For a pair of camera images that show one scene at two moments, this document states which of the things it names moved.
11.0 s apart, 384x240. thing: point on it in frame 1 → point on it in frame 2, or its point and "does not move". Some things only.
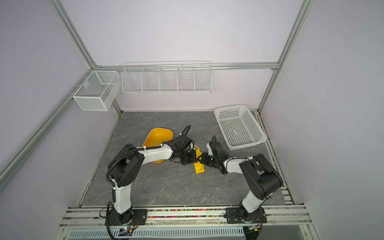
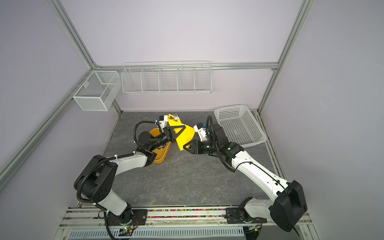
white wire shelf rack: (166, 77) does not move
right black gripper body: (209, 160) → (203, 148)
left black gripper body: (187, 157) → (168, 134)
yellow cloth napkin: (199, 167) → (186, 136)
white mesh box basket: (98, 91) does not move
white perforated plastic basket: (239, 127) does not move
